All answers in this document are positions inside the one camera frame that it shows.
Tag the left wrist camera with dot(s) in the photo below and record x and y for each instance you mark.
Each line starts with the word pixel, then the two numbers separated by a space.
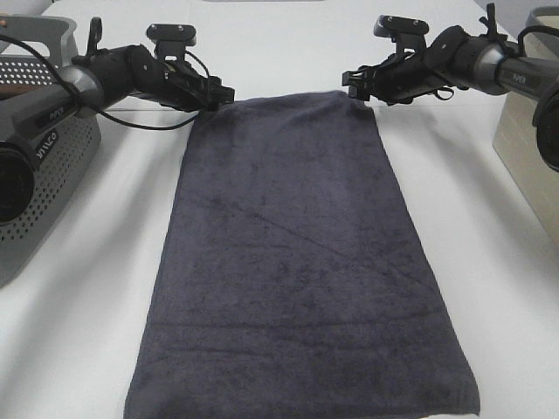
pixel 171 40

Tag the beige fabric storage bin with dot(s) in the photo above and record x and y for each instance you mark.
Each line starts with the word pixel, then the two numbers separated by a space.
pixel 515 138

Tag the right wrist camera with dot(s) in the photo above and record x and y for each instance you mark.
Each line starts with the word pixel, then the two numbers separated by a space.
pixel 407 33

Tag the grey perforated plastic basket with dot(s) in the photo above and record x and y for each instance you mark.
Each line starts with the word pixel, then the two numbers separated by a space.
pixel 76 139

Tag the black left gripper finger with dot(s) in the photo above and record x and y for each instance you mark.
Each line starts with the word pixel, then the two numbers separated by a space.
pixel 221 95

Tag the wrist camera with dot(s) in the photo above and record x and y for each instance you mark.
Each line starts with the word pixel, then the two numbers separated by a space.
pixel 407 33
pixel 171 40

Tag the dark grey towel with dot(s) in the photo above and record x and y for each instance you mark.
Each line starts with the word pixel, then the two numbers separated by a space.
pixel 292 282

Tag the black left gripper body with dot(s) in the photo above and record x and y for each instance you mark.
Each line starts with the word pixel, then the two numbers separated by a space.
pixel 157 82

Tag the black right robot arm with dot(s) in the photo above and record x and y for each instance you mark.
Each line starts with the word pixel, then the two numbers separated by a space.
pixel 486 63

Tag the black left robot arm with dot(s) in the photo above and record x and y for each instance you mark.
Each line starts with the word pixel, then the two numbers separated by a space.
pixel 89 86

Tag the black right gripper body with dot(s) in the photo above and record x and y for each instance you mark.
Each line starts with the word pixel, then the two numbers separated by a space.
pixel 407 74

